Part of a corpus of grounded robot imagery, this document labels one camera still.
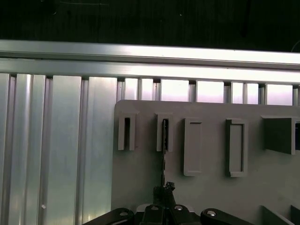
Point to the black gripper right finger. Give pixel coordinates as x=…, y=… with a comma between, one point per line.
x=180, y=216

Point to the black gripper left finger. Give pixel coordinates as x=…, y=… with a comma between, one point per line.
x=150, y=215

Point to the blue RAM stick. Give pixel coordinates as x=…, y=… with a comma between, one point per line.
x=164, y=159

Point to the grey parts rack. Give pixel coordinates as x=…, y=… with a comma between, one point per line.
x=211, y=192

